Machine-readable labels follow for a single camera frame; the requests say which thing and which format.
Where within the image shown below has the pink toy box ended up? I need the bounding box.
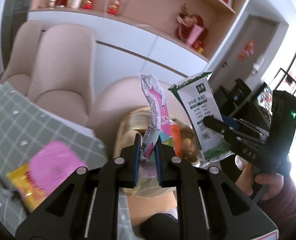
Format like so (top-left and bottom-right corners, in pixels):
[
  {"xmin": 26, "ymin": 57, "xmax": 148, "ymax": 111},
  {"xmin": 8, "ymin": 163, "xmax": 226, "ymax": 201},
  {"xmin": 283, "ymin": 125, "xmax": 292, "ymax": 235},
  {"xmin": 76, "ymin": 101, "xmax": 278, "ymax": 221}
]
[{"xmin": 28, "ymin": 141, "xmax": 87, "ymax": 195}]

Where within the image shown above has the pink white snack wrapper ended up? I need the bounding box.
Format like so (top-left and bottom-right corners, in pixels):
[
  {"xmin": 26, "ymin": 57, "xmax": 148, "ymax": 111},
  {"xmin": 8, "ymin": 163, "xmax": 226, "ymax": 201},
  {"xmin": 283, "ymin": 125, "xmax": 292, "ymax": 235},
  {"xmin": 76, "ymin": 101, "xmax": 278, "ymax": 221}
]
[{"xmin": 139, "ymin": 73, "xmax": 173, "ymax": 161}]

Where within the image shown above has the wooden wall shelf unit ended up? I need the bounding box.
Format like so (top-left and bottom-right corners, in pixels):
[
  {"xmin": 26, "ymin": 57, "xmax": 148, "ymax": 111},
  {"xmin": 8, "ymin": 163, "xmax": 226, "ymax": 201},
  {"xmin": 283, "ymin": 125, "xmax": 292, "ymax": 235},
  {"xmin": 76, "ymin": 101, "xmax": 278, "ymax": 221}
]
[{"xmin": 29, "ymin": 0, "xmax": 251, "ymax": 62}]

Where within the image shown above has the person's right hand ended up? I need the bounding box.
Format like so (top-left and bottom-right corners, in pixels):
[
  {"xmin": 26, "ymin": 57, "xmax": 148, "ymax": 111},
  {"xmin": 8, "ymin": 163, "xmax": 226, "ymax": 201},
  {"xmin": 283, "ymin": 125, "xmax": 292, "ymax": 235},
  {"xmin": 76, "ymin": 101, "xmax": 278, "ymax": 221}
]
[{"xmin": 235, "ymin": 155, "xmax": 284, "ymax": 200}]

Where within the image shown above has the green grid tablecloth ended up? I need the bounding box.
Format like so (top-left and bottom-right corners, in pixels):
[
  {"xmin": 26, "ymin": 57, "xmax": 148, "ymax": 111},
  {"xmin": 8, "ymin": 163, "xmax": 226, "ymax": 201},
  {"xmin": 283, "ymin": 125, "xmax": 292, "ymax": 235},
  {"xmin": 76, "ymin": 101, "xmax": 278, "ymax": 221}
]
[{"xmin": 0, "ymin": 82, "xmax": 134, "ymax": 240}]

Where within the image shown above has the middle beige chair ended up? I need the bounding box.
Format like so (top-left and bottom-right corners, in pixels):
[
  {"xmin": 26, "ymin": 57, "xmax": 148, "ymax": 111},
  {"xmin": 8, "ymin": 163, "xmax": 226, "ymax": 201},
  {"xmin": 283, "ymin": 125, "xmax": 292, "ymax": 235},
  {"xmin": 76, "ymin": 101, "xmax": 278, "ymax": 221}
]
[{"xmin": 27, "ymin": 24, "xmax": 96, "ymax": 126}]

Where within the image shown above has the red sleeve forearm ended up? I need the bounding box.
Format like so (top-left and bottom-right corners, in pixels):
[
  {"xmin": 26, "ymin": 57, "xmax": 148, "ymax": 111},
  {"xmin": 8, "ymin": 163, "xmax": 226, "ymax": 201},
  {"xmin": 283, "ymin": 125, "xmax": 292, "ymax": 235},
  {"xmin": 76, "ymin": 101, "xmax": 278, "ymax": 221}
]
[{"xmin": 258, "ymin": 175, "xmax": 296, "ymax": 239}]

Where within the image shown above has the black water dispenser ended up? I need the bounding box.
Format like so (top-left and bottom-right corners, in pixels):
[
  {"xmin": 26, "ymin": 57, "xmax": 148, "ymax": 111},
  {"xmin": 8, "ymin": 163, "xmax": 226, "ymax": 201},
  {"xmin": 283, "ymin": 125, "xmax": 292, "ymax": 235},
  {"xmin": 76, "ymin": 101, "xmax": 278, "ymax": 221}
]
[{"xmin": 214, "ymin": 79, "xmax": 251, "ymax": 116}]

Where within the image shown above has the red figurine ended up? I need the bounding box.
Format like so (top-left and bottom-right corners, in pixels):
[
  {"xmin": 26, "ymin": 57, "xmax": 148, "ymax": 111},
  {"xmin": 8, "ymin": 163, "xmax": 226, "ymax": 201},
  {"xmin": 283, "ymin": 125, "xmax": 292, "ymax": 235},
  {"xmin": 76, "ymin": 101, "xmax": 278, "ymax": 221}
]
[
  {"xmin": 107, "ymin": 0, "xmax": 120, "ymax": 16},
  {"xmin": 81, "ymin": 0, "xmax": 95, "ymax": 10}
]

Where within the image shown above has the far beige chair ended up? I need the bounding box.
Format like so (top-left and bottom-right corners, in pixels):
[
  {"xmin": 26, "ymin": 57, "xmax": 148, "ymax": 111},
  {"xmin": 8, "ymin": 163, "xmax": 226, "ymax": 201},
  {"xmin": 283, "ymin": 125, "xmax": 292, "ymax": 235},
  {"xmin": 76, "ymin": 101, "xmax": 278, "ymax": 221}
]
[{"xmin": 0, "ymin": 20, "xmax": 42, "ymax": 96}]

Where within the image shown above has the left red figurine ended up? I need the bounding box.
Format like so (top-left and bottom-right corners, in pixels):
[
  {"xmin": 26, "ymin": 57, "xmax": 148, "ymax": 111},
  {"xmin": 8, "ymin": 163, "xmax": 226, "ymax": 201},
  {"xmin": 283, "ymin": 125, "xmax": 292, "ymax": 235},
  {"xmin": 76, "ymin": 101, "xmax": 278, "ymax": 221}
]
[{"xmin": 81, "ymin": 0, "xmax": 95, "ymax": 10}]

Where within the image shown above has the near beige chair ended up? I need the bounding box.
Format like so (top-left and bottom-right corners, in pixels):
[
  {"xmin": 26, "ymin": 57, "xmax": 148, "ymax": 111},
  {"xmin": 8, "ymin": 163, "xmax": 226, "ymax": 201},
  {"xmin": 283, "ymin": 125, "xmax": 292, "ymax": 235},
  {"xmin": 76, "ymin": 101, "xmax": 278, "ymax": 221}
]
[{"xmin": 86, "ymin": 76, "xmax": 149, "ymax": 144}]

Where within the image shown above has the right red figurine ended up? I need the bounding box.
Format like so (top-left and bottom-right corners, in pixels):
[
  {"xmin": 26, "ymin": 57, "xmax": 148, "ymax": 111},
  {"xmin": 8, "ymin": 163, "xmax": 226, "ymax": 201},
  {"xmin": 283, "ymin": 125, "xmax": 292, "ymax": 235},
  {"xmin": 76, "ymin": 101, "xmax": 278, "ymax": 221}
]
[{"xmin": 107, "ymin": 0, "xmax": 120, "ymax": 16}]

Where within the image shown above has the yellow bin liner bag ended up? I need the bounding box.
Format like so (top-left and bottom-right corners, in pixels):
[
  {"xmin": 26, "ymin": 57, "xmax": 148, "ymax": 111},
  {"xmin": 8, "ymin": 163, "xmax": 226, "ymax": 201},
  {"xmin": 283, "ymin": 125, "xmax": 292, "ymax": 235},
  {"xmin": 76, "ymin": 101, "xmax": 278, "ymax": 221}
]
[{"xmin": 113, "ymin": 107, "xmax": 200, "ymax": 199}]

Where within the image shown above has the white lower cabinet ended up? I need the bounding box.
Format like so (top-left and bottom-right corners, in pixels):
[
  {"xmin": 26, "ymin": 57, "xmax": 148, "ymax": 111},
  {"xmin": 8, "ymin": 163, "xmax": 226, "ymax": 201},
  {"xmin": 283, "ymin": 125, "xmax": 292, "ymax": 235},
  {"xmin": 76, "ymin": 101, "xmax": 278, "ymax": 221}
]
[{"xmin": 28, "ymin": 9, "xmax": 208, "ymax": 92}]

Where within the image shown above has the red door decoration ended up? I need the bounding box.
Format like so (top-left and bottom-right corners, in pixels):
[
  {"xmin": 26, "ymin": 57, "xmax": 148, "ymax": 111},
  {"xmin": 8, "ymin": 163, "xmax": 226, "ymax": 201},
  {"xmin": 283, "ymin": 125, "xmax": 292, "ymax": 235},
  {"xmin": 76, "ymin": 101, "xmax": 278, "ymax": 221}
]
[{"xmin": 238, "ymin": 40, "xmax": 255, "ymax": 61}]

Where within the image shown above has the beige chair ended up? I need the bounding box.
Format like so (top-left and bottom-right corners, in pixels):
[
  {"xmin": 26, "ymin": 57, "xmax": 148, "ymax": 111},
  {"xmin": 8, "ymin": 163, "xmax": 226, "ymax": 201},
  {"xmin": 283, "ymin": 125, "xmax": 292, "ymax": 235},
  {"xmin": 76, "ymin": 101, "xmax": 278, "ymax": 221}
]
[
  {"xmin": 27, "ymin": 24, "xmax": 96, "ymax": 126},
  {"xmin": 86, "ymin": 76, "xmax": 149, "ymax": 144},
  {"xmin": 0, "ymin": 20, "xmax": 42, "ymax": 96}
]

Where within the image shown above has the yellow nabati snack bag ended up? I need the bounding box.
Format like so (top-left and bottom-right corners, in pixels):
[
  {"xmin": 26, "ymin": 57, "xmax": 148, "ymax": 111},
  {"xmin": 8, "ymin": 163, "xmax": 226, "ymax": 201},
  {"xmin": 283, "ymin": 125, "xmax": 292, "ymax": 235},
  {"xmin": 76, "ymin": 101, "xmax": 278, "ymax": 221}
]
[{"xmin": 7, "ymin": 163, "xmax": 47, "ymax": 212}]

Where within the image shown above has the green white milk carton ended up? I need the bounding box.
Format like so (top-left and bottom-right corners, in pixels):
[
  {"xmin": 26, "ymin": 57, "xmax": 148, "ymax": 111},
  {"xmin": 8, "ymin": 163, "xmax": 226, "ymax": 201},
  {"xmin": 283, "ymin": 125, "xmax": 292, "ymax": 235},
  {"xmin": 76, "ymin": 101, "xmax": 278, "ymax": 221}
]
[{"xmin": 169, "ymin": 72, "xmax": 232, "ymax": 167}]

